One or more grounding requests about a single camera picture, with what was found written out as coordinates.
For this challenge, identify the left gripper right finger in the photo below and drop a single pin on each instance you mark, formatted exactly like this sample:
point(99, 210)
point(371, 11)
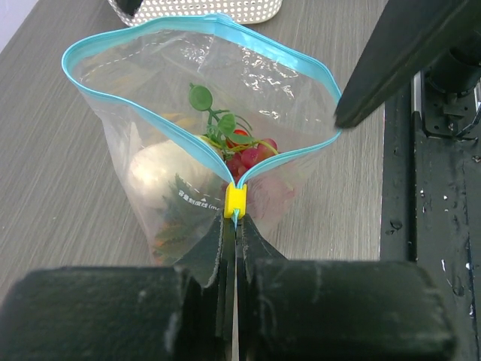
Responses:
point(294, 309)

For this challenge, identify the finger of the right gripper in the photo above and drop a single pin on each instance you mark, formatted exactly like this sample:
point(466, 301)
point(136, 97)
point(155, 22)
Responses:
point(408, 36)

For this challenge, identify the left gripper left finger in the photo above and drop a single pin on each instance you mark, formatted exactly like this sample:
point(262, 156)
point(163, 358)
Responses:
point(178, 312)

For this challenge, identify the toy pineapple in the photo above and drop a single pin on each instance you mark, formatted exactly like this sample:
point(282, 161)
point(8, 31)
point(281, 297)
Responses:
point(187, 214)

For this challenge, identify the red toy grapes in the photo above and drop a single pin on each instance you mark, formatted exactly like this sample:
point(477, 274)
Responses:
point(265, 196)

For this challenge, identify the white toy radish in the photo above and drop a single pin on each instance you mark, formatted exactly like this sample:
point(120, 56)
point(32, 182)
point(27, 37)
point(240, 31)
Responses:
point(159, 168)

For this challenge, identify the clear zip top bag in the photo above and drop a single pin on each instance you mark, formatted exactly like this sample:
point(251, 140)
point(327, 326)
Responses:
point(137, 80)

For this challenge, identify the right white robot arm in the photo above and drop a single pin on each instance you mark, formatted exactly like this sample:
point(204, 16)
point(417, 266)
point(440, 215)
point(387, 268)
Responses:
point(454, 67)

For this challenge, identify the white plastic basket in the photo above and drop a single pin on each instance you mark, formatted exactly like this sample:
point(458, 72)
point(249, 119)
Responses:
point(134, 13)

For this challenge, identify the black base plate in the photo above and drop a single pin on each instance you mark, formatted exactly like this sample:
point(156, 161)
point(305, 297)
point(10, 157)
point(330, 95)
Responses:
point(431, 198)

